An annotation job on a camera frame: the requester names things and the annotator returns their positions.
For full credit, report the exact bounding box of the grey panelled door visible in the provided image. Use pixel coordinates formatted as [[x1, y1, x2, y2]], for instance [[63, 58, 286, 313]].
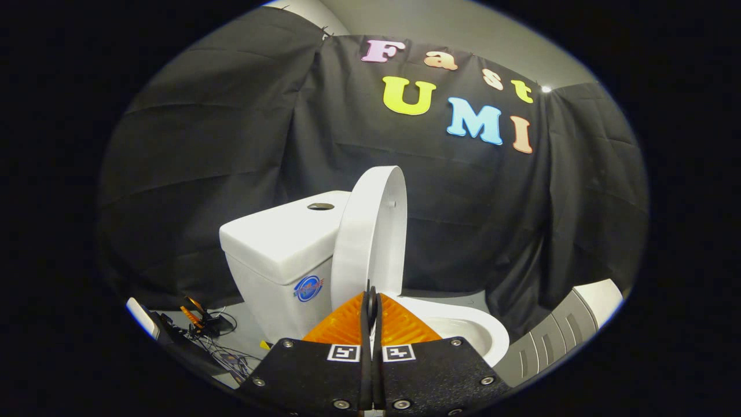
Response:
[[492, 279, 625, 387]]

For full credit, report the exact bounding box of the black backdrop cloth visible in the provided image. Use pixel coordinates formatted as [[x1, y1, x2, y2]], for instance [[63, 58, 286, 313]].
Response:
[[97, 6, 649, 343]]

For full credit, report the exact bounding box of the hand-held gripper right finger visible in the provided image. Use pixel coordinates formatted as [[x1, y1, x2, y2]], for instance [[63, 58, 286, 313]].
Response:
[[370, 292, 511, 415]]

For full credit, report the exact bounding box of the orange hand tool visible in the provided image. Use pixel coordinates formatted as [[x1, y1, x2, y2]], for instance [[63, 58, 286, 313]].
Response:
[[179, 296, 206, 332]]

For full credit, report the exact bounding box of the white flat device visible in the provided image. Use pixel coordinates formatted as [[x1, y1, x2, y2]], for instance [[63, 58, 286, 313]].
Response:
[[126, 297, 161, 341]]

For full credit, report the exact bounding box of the black cable bundle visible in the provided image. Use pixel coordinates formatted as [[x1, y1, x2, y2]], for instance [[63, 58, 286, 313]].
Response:
[[173, 307, 262, 384]]

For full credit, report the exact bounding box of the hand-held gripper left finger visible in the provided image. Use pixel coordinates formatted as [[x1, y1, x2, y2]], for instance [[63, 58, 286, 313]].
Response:
[[237, 291, 375, 413]]

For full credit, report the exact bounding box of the white toilet bowl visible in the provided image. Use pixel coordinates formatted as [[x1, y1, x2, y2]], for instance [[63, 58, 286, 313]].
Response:
[[398, 295, 511, 368]]

